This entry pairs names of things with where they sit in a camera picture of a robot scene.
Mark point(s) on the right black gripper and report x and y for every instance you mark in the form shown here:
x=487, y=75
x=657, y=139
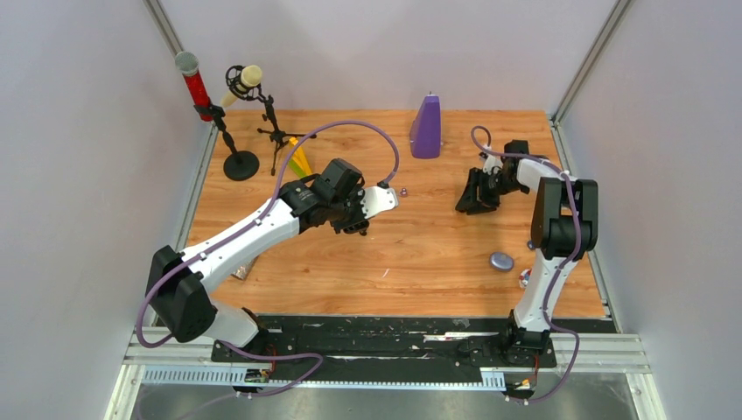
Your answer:
x=473, y=202

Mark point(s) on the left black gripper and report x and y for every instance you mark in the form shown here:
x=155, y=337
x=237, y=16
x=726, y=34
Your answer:
x=360, y=217

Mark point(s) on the black earbud charging case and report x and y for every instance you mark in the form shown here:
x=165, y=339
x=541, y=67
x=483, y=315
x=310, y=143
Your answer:
x=359, y=227

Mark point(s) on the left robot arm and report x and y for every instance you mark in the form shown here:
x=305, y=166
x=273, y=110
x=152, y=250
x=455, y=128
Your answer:
x=181, y=283

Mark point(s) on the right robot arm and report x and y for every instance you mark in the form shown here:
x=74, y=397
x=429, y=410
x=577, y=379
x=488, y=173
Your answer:
x=564, y=228

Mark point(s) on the lavender oval charging case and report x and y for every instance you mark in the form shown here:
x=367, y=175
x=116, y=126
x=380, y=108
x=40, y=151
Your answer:
x=501, y=261

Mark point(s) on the yellow green toy block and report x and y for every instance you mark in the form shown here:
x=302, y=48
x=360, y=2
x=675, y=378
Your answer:
x=300, y=164

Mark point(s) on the purple metronome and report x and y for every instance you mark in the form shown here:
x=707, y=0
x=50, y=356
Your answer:
x=425, y=136

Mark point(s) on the small red white toy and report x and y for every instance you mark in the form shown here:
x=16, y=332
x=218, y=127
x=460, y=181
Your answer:
x=524, y=278

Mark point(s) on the black round-base mic stand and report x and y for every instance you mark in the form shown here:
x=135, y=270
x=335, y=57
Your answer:
x=240, y=164

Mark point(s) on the silver glitter microphone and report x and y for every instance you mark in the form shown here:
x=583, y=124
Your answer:
x=242, y=272

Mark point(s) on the beige condenser microphone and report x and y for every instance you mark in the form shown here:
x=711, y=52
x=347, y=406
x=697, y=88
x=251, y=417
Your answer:
x=243, y=83

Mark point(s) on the red microphone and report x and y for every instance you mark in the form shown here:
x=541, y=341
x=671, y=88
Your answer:
x=188, y=64

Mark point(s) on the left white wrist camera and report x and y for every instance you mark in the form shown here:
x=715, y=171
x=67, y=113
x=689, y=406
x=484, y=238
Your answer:
x=377, y=200

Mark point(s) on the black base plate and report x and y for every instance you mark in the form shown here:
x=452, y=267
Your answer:
x=387, y=348

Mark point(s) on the slotted cable duct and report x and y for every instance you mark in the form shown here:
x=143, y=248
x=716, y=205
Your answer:
x=242, y=377

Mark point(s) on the aluminium frame rail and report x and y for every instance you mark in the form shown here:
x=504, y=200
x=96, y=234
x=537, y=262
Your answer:
x=197, y=352

